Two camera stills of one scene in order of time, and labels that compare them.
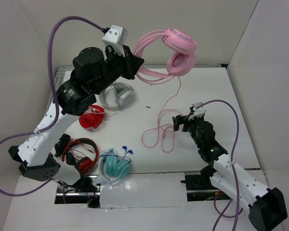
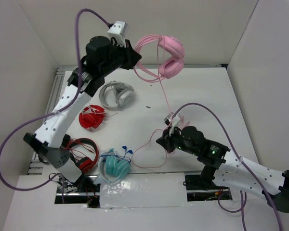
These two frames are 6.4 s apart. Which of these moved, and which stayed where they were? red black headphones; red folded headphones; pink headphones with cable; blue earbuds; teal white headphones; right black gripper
Moved: pink headphones with cable; right black gripper
Stayed: teal white headphones; red black headphones; red folded headphones; blue earbuds
